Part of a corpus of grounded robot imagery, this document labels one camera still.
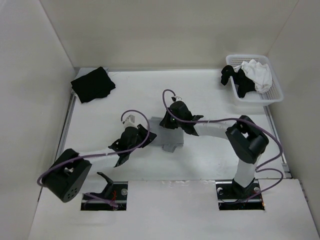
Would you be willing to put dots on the folded black tank top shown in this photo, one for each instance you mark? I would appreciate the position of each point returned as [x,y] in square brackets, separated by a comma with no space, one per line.
[94,85]

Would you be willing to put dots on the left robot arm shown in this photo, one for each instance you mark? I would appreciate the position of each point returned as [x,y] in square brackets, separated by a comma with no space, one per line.
[67,175]

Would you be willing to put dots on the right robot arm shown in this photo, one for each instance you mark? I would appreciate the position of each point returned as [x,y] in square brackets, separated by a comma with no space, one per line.
[247,142]

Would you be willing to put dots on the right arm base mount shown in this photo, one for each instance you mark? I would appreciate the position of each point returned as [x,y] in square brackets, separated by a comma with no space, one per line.
[232,198]

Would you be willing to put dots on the white tank top in basket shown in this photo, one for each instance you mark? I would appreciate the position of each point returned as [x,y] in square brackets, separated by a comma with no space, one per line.
[259,73]

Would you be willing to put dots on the grey tank top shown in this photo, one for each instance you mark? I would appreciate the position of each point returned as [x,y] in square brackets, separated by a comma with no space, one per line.
[168,139]

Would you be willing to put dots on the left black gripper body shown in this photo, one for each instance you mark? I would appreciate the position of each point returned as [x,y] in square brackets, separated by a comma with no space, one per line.
[141,136]

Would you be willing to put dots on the black tank top in basket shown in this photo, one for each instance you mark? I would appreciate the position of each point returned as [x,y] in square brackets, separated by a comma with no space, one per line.
[245,85]

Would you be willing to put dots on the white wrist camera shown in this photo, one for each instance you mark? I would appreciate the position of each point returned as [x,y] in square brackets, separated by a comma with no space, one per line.
[176,98]
[130,121]

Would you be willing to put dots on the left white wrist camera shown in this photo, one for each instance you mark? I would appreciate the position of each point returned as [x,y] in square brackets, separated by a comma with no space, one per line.
[130,121]

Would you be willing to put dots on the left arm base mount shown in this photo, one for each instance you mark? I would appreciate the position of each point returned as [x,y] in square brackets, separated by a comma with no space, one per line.
[101,193]

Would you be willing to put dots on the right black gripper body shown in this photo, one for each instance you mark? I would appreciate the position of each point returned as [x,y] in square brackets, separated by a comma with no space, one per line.
[170,123]

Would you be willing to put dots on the white plastic basket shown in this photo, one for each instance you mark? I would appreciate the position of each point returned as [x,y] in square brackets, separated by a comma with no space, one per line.
[273,95]

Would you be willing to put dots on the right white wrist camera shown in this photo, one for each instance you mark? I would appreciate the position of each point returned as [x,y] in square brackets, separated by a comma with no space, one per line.
[176,98]

